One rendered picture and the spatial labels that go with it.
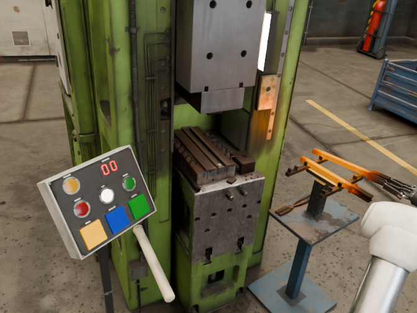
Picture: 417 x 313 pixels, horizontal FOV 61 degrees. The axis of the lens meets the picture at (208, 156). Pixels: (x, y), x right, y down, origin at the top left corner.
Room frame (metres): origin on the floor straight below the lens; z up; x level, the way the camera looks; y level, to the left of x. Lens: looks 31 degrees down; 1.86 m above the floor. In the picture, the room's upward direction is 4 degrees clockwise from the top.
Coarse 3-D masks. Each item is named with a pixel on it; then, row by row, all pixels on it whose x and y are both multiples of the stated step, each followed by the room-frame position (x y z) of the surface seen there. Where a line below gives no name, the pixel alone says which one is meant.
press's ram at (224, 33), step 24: (192, 0) 1.30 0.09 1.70; (216, 0) 1.34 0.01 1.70; (240, 0) 1.38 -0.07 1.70; (264, 0) 1.43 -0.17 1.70; (192, 24) 1.30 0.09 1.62; (216, 24) 1.34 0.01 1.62; (240, 24) 1.39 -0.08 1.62; (192, 48) 1.30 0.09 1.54; (216, 48) 1.34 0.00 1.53; (240, 48) 1.39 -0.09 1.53; (192, 72) 1.30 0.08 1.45; (216, 72) 1.35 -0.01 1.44; (240, 72) 1.40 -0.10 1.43
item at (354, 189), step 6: (312, 162) 1.55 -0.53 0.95; (318, 168) 1.50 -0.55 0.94; (324, 168) 1.50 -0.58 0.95; (324, 174) 1.47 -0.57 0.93; (330, 174) 1.45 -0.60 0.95; (336, 180) 1.41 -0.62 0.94; (342, 180) 1.40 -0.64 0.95; (348, 186) 1.36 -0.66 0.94; (354, 186) 1.35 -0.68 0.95; (348, 192) 1.35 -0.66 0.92; (354, 192) 1.34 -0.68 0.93; (360, 192) 1.31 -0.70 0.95; (366, 192) 1.31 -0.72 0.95; (366, 198) 1.29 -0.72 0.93
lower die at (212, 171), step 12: (180, 132) 1.69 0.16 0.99; (204, 132) 1.71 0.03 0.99; (192, 144) 1.57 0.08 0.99; (216, 144) 1.58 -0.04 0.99; (180, 156) 1.49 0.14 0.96; (192, 156) 1.46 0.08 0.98; (204, 156) 1.46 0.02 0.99; (228, 156) 1.47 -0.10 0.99; (192, 168) 1.36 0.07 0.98; (204, 168) 1.36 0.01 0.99; (216, 168) 1.36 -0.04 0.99; (228, 168) 1.40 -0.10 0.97; (204, 180) 1.34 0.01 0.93; (216, 180) 1.37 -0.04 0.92
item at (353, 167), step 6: (318, 150) 1.66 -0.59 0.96; (324, 156) 1.62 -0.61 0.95; (330, 156) 1.59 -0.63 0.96; (336, 156) 1.59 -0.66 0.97; (336, 162) 1.56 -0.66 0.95; (342, 162) 1.54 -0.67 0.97; (348, 162) 1.53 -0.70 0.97; (348, 168) 1.50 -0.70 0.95; (354, 168) 1.48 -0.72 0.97; (360, 168) 1.47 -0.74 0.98; (366, 174) 1.43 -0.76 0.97; (378, 174) 1.40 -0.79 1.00; (372, 180) 1.41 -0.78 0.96
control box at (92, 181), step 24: (72, 168) 1.00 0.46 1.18; (96, 168) 1.01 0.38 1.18; (120, 168) 1.07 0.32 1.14; (48, 192) 0.87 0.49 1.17; (96, 192) 0.96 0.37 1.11; (120, 192) 1.02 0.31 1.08; (144, 192) 1.08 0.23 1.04; (72, 216) 0.86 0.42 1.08; (96, 216) 0.91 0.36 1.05; (144, 216) 1.02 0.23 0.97; (72, 240) 0.82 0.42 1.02
